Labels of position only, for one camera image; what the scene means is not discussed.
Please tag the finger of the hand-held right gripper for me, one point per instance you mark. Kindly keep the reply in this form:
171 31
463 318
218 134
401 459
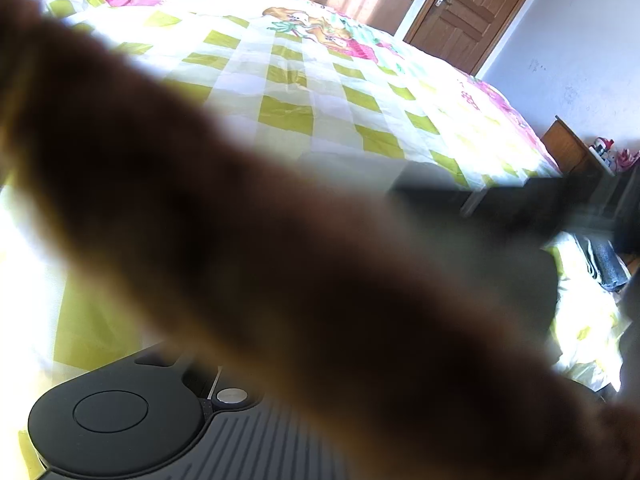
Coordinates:
520 202

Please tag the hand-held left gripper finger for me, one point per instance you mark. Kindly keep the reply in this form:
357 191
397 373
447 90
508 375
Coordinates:
150 360

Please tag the wooden bedside cabinet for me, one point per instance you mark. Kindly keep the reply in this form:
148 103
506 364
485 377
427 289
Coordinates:
567 147

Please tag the small figurine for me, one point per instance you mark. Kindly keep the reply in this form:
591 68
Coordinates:
602 152

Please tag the black white striped cloth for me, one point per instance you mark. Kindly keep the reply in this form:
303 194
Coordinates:
600 260

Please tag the black television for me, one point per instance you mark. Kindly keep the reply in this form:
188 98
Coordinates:
625 200

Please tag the brown fuzzy cloth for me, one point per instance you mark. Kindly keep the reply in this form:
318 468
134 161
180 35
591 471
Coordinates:
240 270

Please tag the wooden door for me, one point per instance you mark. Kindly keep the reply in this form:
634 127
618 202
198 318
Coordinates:
467 15

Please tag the checked printed blanket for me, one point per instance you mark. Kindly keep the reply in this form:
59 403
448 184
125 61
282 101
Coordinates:
300 90

